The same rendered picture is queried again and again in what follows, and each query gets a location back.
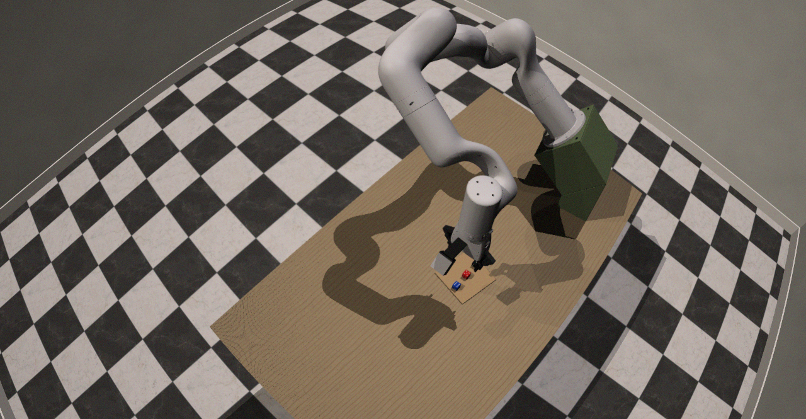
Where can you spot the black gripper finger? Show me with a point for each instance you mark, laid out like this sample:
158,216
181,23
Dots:
486,260
448,232

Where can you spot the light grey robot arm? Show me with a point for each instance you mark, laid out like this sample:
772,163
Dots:
435,35

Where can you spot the tan flat mat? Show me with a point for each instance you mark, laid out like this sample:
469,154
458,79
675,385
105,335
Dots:
476,282

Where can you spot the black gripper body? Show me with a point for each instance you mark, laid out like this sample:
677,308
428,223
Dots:
474,249

